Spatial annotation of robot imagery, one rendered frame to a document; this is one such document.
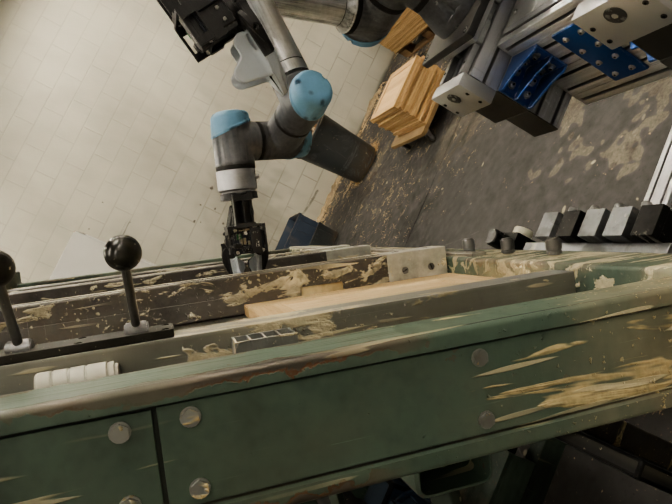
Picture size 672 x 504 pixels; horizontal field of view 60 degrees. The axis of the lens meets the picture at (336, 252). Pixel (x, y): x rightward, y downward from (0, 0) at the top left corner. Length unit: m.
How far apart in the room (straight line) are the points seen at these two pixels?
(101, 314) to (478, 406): 0.70
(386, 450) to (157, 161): 5.99
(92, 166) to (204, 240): 1.33
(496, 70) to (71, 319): 1.01
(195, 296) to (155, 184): 5.33
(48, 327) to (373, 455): 0.70
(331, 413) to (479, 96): 1.01
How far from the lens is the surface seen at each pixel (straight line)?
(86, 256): 4.94
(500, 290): 0.79
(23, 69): 6.67
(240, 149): 1.11
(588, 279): 0.84
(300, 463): 0.46
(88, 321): 1.05
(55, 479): 0.46
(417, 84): 4.36
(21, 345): 0.71
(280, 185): 6.47
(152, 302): 1.04
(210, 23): 0.78
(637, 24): 1.03
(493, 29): 1.43
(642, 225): 1.03
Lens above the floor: 1.40
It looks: 15 degrees down
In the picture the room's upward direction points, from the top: 64 degrees counter-clockwise
